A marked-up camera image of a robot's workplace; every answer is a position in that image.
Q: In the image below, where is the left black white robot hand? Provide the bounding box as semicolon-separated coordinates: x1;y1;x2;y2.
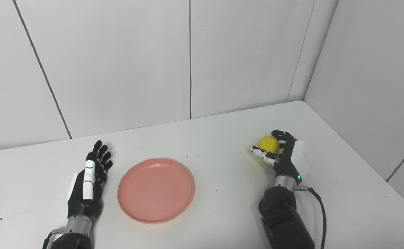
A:
66;140;114;220

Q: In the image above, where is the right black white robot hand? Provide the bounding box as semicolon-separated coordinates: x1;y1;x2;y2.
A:
250;130;310;184

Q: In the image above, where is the yellow lemon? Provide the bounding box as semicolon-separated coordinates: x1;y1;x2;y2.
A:
258;136;280;155

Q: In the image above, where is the pink round plate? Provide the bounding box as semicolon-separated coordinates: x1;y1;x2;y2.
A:
117;158;195;224

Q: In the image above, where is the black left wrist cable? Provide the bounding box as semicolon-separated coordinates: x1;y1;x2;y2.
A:
42;228;67;249

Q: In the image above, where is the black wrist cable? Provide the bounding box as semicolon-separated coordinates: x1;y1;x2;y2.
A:
42;228;67;249
293;186;327;249

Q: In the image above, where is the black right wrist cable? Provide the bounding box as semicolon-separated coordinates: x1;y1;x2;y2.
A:
293;186;327;249

